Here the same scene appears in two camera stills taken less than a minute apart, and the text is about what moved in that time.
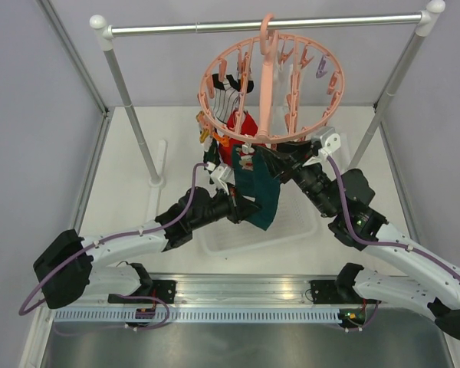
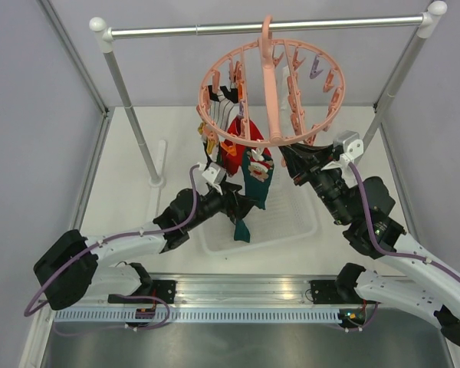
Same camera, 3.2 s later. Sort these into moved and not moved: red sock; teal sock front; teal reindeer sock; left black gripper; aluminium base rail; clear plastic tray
Moved: red sock; teal sock front
Not moved: teal reindeer sock; clear plastic tray; aluminium base rail; left black gripper
